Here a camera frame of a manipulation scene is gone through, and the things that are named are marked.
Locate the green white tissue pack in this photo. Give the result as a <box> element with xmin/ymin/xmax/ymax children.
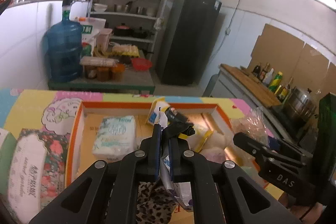
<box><xmin>92</xmin><ymin>115</ymin><xmax>136</xmax><ymax>162</ymax></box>

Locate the leopard print cloth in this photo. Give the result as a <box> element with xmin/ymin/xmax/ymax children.
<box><xmin>135</xmin><ymin>180</ymin><xmax>177</xmax><ymax>224</ymax></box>

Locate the pink dress plush doll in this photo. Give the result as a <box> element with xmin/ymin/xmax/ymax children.
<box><xmin>200</xmin><ymin>131</ymin><xmax>232</xmax><ymax>164</ymax></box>

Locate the person right hand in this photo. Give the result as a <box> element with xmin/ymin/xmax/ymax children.
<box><xmin>278</xmin><ymin>192</ymin><xmax>323</xmax><ymax>224</ymax></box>

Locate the low green table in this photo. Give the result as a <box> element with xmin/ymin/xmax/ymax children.
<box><xmin>48</xmin><ymin>65</ymin><xmax>155</xmax><ymax>94</ymax></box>

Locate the orange gold shallow box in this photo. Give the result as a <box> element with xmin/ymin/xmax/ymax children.
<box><xmin>65</xmin><ymin>100</ymin><xmax>238</xmax><ymax>186</ymax></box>

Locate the steel pot with lid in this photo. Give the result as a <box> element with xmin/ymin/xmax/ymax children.
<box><xmin>283</xmin><ymin>86</ymin><xmax>317</xmax><ymax>122</ymax></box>

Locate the red plastic basket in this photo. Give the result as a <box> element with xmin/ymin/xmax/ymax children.
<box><xmin>131</xmin><ymin>57</ymin><xmax>152</xmax><ymax>71</ymax></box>

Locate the wooden cutting board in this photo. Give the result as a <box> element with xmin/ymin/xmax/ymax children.
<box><xmin>219</xmin><ymin>64</ymin><xmax>281</xmax><ymax>109</ymax></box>

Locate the egg tray with eggs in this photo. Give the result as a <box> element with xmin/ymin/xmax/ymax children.
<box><xmin>111</xmin><ymin>44</ymin><xmax>139</xmax><ymax>57</ymax></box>

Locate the colourful cartoon table cloth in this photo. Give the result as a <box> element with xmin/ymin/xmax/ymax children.
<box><xmin>0</xmin><ymin>88</ymin><xmax>289</xmax><ymax>224</ymax></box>

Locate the green yellow bottle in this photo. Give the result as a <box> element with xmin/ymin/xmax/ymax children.
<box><xmin>268</xmin><ymin>71</ymin><xmax>283</xmax><ymax>93</ymax></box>

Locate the floral tissue box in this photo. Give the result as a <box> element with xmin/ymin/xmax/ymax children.
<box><xmin>7</xmin><ymin>128</ymin><xmax>68</xmax><ymax>223</ymax></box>

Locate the black refrigerator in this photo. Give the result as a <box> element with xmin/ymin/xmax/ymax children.
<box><xmin>155</xmin><ymin>0</ymin><xmax>222</xmax><ymax>86</ymax></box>

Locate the white rice bag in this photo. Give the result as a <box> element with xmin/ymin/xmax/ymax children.
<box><xmin>75</xmin><ymin>17</ymin><xmax>106</xmax><ymax>56</ymax></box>

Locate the blue water jug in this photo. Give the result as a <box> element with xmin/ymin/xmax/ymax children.
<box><xmin>46</xmin><ymin>0</ymin><xmax>83</xmax><ymax>83</ymax></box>

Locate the white metal shelf rack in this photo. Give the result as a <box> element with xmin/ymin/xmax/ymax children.
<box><xmin>88</xmin><ymin>0</ymin><xmax>176</xmax><ymax>62</ymax></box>

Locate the brown cardboard wall sheet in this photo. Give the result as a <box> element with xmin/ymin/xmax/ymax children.
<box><xmin>248</xmin><ymin>24</ymin><xmax>335</xmax><ymax>100</ymax></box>

